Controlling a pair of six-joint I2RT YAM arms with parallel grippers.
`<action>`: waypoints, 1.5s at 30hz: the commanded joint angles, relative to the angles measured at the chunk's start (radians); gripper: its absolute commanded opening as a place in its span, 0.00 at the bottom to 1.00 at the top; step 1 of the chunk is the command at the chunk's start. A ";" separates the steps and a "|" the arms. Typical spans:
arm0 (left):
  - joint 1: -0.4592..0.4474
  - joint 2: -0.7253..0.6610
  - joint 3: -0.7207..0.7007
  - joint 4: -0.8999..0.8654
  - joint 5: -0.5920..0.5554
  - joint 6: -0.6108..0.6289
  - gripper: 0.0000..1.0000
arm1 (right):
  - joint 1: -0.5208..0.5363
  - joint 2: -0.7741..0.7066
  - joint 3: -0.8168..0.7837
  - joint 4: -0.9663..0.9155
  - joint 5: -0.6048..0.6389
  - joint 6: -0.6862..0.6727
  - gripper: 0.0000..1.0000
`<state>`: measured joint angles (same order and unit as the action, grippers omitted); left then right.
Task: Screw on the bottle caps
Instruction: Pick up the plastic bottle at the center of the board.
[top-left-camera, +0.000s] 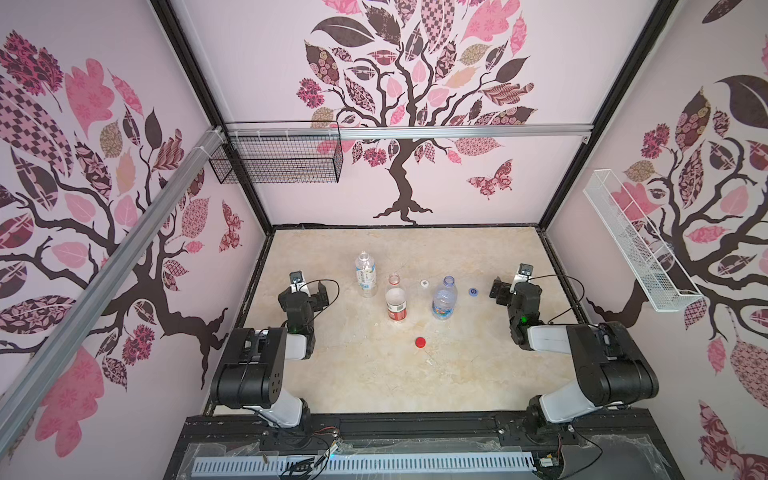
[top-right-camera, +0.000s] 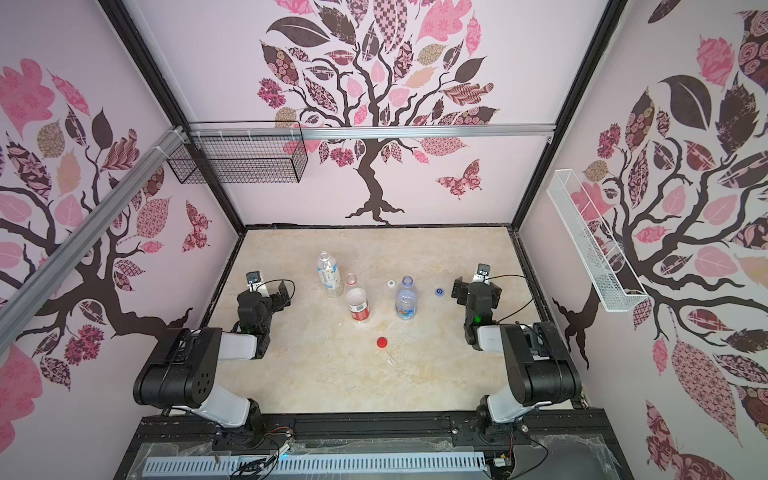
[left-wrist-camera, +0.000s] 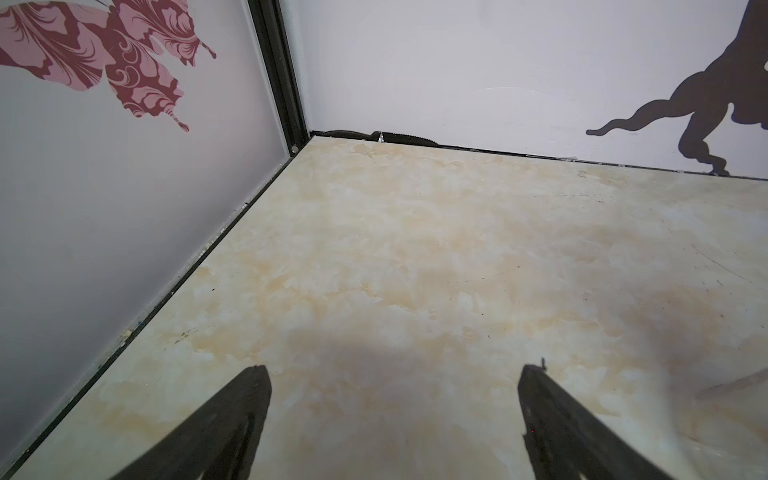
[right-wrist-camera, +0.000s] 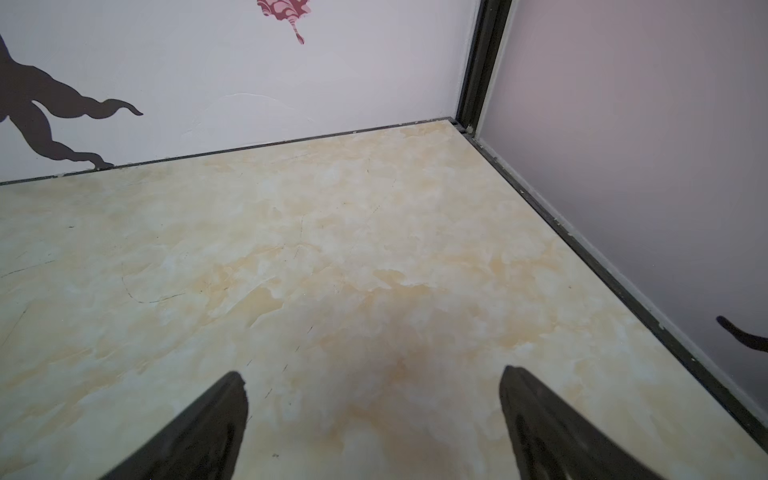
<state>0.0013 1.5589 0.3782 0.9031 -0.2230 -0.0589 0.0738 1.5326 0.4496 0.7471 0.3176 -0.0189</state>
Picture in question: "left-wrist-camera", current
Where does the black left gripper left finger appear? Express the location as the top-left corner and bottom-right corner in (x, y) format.
(114, 365), (272, 479)

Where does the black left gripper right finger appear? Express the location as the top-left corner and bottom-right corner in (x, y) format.
(517, 364), (670, 479)

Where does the black cable along wall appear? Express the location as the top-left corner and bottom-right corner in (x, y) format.
(311, 129), (440, 148)

